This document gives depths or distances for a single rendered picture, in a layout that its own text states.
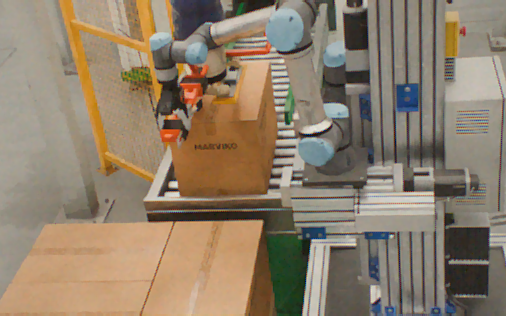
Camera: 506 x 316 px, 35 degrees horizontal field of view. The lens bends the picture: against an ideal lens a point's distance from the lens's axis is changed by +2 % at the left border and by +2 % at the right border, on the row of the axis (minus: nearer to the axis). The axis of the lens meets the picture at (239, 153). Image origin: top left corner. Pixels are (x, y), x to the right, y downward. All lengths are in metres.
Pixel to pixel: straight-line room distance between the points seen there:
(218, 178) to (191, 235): 0.30
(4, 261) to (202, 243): 1.51
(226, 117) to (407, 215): 1.04
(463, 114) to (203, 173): 1.25
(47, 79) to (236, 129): 1.25
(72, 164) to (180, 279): 1.48
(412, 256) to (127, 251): 1.17
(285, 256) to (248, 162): 0.79
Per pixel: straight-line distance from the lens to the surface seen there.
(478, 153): 2.96
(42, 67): 4.28
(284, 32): 2.46
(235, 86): 3.37
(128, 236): 3.54
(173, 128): 2.84
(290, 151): 3.94
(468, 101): 2.85
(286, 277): 4.02
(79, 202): 4.66
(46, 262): 3.53
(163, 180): 3.78
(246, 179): 3.57
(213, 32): 2.76
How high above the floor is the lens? 2.55
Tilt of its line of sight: 30 degrees down
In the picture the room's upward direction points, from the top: 8 degrees counter-clockwise
